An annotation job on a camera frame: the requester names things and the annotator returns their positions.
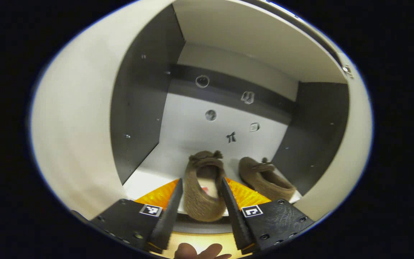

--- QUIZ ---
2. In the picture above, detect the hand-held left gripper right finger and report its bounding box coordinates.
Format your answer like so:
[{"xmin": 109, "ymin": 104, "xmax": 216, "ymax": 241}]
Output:
[{"xmin": 221, "ymin": 177, "xmax": 315, "ymax": 254}]

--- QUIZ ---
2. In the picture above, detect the brown fuzzy shoe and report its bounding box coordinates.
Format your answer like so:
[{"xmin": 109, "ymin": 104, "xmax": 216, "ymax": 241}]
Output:
[
  {"xmin": 184, "ymin": 150, "xmax": 227, "ymax": 222},
  {"xmin": 238, "ymin": 156, "xmax": 296, "ymax": 202}
]

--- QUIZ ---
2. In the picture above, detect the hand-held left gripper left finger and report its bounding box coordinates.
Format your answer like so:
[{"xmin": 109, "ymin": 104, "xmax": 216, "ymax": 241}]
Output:
[{"xmin": 90, "ymin": 178, "xmax": 184, "ymax": 252}]

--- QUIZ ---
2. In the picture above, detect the white cabinet door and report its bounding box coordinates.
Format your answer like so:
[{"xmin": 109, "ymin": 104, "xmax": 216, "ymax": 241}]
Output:
[
  {"xmin": 30, "ymin": 0, "xmax": 173, "ymax": 221},
  {"xmin": 295, "ymin": 52, "xmax": 373, "ymax": 222}
]

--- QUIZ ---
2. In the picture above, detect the white shoe cabinet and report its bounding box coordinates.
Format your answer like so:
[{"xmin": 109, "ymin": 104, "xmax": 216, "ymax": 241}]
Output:
[{"xmin": 30, "ymin": 0, "xmax": 373, "ymax": 234}]

